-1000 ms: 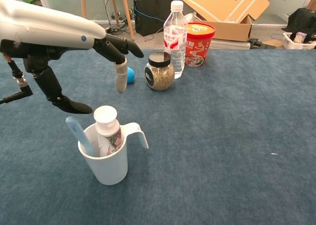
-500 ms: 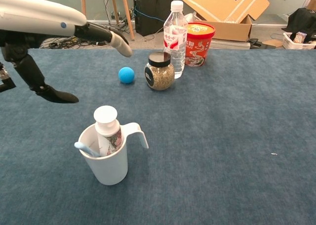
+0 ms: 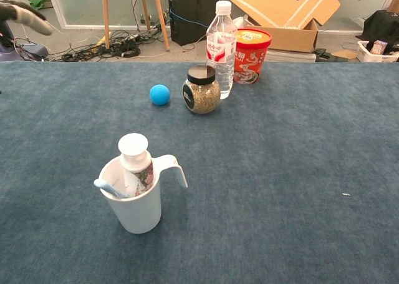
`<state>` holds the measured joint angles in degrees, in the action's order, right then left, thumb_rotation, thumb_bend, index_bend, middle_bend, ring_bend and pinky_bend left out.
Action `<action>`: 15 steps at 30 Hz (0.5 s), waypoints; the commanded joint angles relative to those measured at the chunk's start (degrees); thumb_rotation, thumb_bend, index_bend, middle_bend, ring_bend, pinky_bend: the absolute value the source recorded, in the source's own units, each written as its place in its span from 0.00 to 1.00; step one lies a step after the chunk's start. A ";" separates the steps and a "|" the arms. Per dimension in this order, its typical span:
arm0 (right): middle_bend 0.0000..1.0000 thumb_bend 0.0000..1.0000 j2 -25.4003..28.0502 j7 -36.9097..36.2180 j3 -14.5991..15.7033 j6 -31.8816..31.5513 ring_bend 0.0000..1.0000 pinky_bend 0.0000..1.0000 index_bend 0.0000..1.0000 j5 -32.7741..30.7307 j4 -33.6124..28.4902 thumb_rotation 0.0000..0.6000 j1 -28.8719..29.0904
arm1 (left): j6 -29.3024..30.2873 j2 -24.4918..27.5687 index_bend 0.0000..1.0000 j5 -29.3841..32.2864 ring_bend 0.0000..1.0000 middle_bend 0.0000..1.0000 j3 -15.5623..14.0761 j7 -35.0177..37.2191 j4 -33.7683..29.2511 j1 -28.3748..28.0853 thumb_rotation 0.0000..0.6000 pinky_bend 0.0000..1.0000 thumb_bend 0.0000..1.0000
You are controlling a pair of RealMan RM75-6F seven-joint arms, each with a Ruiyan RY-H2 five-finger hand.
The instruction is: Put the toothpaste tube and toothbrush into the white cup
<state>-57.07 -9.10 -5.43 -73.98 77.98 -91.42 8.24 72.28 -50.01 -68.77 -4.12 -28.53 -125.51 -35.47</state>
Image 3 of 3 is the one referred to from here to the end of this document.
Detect black computer case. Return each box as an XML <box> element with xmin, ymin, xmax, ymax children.
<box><xmin>168</xmin><ymin>0</ymin><xmax>221</xmax><ymax>47</ymax></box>

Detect blue foam ball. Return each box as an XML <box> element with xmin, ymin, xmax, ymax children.
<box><xmin>149</xmin><ymin>84</ymin><xmax>171</xmax><ymax>106</ymax></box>

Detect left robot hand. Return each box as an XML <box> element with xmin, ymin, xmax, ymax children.
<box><xmin>0</xmin><ymin>0</ymin><xmax>54</xmax><ymax>37</ymax></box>

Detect aluminium profile rails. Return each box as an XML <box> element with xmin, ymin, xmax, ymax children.
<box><xmin>264</xmin><ymin>49</ymin><xmax>317</xmax><ymax>63</ymax></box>

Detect flat cardboard piece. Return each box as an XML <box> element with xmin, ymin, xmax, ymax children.
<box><xmin>330</xmin><ymin>49</ymin><xmax>358</xmax><ymax>61</ymax></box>

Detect light blue toothbrush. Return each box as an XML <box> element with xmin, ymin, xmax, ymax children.
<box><xmin>93</xmin><ymin>178</ymin><xmax>129</xmax><ymax>200</ymax></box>

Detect clear water bottle red label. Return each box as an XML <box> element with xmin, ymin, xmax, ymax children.
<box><xmin>206</xmin><ymin>0</ymin><xmax>238</xmax><ymax>100</ymax></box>

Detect open cardboard box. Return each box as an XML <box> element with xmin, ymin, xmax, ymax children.
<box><xmin>229</xmin><ymin>0</ymin><xmax>341</xmax><ymax>54</ymax></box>

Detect black cloth covered object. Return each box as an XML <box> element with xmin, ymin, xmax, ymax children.
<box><xmin>363</xmin><ymin>9</ymin><xmax>399</xmax><ymax>52</ymax></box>

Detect red instant noodle bucket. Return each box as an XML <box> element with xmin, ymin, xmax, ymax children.
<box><xmin>233</xmin><ymin>28</ymin><xmax>273</xmax><ymax>85</ymax></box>

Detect blue grey machine base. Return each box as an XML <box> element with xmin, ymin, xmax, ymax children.
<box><xmin>0</xmin><ymin>18</ymin><xmax>49</xmax><ymax>62</ymax></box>

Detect tangled black floor cables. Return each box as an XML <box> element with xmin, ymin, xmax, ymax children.
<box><xmin>49</xmin><ymin>29</ymin><xmax>163</xmax><ymax>62</ymax></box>

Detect blue cable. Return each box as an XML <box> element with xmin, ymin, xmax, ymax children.
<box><xmin>170</xmin><ymin>7</ymin><xmax>209</xmax><ymax>29</ymax></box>

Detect green plastic object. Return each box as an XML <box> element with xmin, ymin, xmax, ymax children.
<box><xmin>27</xmin><ymin>0</ymin><xmax>47</xmax><ymax>12</ymax></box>

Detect wooden leg stand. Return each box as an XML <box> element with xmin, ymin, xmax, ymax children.
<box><xmin>102</xmin><ymin>0</ymin><xmax>171</xmax><ymax>52</ymax></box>

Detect small colourful carton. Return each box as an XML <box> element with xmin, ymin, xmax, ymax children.
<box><xmin>370</xmin><ymin>39</ymin><xmax>388</xmax><ymax>56</ymax></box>

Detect white cup with handle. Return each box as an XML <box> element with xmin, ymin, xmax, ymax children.
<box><xmin>98</xmin><ymin>154</ymin><xmax>189</xmax><ymax>235</ymax></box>

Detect white plastic basket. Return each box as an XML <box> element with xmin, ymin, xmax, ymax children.
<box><xmin>356</xmin><ymin>40</ymin><xmax>399</xmax><ymax>63</ymax></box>

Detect glass jar black lid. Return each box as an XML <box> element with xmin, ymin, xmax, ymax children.
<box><xmin>181</xmin><ymin>64</ymin><xmax>221</xmax><ymax>115</ymax></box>

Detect blue table cloth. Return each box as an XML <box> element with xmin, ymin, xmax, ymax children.
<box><xmin>0</xmin><ymin>61</ymin><xmax>399</xmax><ymax>284</ymax></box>

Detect floral toothpaste tube white cap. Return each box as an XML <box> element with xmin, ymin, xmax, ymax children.
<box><xmin>117</xmin><ymin>132</ymin><xmax>155</xmax><ymax>198</ymax></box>

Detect black flat stand base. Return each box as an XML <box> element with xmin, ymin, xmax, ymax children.
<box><xmin>314</xmin><ymin>47</ymin><xmax>337</xmax><ymax>62</ymax></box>

